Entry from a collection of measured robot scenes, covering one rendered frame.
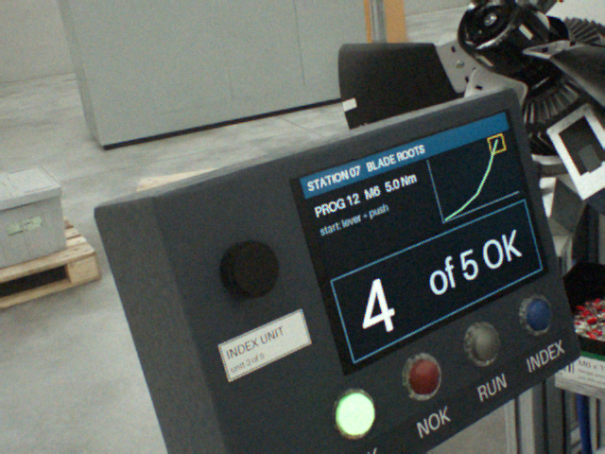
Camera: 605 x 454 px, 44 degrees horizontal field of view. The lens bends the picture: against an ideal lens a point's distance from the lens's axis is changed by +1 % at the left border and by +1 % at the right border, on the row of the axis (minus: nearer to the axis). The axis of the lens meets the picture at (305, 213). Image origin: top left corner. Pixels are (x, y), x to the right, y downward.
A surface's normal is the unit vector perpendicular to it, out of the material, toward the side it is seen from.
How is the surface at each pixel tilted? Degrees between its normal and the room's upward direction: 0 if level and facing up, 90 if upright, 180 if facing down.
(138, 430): 0
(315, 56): 90
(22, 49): 90
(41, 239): 95
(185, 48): 90
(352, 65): 78
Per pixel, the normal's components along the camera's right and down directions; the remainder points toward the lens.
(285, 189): 0.52, -0.05
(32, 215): 0.49, 0.32
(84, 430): -0.12, -0.94
